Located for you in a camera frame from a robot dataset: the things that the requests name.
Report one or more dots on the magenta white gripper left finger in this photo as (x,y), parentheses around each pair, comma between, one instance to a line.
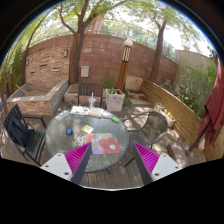
(70,166)

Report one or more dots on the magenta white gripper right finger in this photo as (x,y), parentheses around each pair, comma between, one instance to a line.
(153,166)

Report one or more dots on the blue computer mouse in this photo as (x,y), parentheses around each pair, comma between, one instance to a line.
(69,130)

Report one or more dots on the floral red mouse pad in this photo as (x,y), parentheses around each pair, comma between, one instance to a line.
(103,143)

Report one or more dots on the wicker metal chair right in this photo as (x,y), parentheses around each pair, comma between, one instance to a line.
(154,130)

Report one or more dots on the yellow card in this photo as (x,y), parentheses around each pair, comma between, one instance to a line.
(87,129)

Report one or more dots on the round glass patio table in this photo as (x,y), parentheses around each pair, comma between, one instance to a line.
(74,130)

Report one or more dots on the patterned paper sheet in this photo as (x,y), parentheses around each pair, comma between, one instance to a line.
(62,115)

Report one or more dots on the black slatted chair left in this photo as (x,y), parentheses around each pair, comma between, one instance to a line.
(28,141)

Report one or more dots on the colorful magazine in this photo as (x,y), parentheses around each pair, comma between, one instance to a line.
(79,110)

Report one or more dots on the wooden bench fence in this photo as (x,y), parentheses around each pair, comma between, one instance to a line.
(187,123)

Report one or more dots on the open book stack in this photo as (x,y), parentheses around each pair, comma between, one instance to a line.
(96,112)

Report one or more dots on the small white planter right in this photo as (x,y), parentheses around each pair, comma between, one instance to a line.
(158,107)

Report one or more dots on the green rectangular object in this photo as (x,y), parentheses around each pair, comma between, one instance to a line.
(115,119)

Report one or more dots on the plastic cup with straw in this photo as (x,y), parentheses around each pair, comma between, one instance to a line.
(91,101)

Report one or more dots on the stone raised planter box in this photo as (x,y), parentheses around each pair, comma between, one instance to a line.
(42,98)

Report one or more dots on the folded red patio umbrella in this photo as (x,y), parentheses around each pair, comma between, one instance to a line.
(213,117)

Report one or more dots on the dark wooden chair back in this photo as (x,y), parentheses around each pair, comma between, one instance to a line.
(88,89)

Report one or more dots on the white square planter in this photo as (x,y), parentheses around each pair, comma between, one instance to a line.
(114,100)

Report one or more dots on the tree trunk right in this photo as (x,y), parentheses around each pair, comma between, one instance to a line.
(162,16)

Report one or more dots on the large tree trunk centre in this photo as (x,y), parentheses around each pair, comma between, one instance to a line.
(85,11)

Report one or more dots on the lamp post with globe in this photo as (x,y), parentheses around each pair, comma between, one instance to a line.
(125,59)

